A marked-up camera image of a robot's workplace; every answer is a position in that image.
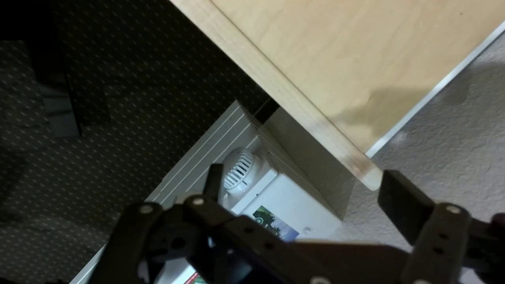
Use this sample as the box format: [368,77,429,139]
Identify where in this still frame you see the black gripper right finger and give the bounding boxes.
[377,167,473,284]

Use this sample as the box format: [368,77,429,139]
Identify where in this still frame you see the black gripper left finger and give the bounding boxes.
[92,162,338,284]

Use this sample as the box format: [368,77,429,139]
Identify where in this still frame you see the light wooden table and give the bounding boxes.
[169,0,505,192]

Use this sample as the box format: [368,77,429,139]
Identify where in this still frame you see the white wall heater unit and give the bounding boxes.
[68,99,355,284]

